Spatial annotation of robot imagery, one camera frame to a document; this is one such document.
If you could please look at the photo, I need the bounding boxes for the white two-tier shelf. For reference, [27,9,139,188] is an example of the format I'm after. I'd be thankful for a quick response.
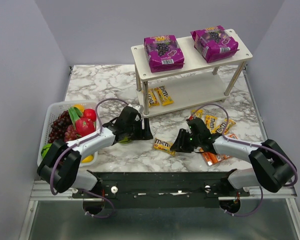
[131,29,253,117]

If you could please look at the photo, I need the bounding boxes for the yellow orange fruit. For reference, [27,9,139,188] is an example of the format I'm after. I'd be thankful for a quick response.
[81,154,94,163]

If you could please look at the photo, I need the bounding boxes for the red apple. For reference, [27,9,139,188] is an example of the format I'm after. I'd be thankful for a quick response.
[83,108,97,122]

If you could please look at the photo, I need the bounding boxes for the purple grape bunch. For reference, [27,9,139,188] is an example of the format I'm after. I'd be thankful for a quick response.
[47,110,78,144]

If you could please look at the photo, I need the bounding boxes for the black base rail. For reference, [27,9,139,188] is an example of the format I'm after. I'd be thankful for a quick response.
[72,171,251,208]

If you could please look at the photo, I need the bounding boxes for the purple grape candy bag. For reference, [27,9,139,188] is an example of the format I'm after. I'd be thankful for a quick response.
[190,25,239,63]
[143,35,185,73]

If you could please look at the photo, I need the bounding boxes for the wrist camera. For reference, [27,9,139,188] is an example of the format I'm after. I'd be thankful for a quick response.
[187,115,196,121]
[133,105,144,114]

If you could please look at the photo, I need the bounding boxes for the red dragon fruit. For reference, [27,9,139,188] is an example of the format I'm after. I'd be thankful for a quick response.
[75,117,95,137]

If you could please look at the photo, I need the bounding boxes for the white plastic fruit basket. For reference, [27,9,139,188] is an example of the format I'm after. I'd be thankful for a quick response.
[37,100,97,166]

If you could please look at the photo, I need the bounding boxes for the orange fruit top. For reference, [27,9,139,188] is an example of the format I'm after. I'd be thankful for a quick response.
[73,104,85,114]

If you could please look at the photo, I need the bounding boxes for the green pear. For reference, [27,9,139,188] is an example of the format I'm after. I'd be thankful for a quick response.
[119,137,131,144]

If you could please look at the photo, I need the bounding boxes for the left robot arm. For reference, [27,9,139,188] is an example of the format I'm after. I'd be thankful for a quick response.
[37,106,153,195]

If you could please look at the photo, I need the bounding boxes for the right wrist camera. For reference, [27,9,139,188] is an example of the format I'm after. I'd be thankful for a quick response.
[187,115,196,121]

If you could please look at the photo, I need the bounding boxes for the small green watermelon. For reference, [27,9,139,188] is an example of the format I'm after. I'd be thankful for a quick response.
[40,143,52,159]

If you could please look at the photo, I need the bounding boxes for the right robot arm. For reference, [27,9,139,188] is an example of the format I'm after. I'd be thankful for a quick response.
[170,117,297,193]

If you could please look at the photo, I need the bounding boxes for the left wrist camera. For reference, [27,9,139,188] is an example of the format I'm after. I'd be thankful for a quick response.
[133,105,144,114]

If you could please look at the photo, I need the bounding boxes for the yellow m&m bag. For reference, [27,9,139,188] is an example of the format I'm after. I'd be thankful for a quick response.
[205,115,218,132]
[190,109,204,119]
[154,85,174,106]
[213,118,236,135]
[153,137,176,156]
[148,88,160,108]

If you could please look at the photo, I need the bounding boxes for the orange snack package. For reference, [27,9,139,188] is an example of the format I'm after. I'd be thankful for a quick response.
[199,148,232,166]

